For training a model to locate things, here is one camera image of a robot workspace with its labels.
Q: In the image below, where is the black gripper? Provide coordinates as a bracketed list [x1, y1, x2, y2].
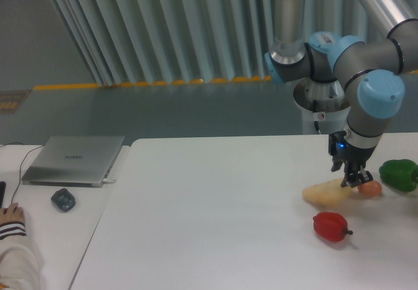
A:
[328, 131, 376, 187]

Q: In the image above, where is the triangular yellow bread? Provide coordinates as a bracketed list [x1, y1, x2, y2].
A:
[302, 178, 353, 208]

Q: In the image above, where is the brown egg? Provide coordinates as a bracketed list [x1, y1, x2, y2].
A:
[357, 180, 382, 197]

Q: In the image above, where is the red bell pepper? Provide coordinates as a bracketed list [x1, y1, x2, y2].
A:
[313, 212, 353, 242]

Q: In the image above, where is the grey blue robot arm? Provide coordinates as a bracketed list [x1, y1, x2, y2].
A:
[266, 0, 417, 187]

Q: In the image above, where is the cream striped sleeve forearm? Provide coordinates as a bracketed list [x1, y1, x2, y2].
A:
[1, 221, 40, 289]

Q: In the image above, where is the person's hand on mouse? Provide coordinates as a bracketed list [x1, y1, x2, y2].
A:
[0, 202, 25, 225]

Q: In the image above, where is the green bell pepper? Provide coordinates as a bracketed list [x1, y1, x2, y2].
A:
[379, 159, 417, 193]

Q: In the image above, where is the white folding partition screen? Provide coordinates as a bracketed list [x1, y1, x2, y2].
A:
[52, 0, 417, 86]

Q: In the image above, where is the silver closed laptop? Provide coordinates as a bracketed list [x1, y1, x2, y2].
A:
[21, 136, 124, 187]

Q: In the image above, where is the dark blue small tray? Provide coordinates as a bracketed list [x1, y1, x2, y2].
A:
[51, 188, 76, 212]

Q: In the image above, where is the black phone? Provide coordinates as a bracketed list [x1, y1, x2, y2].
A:
[0, 181, 7, 208]

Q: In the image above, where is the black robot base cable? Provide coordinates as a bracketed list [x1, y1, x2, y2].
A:
[312, 99, 323, 136]

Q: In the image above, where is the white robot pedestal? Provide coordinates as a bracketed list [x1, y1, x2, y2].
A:
[293, 78, 350, 135]

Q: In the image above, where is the black thin cable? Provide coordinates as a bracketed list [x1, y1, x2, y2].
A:
[0, 142, 45, 204]

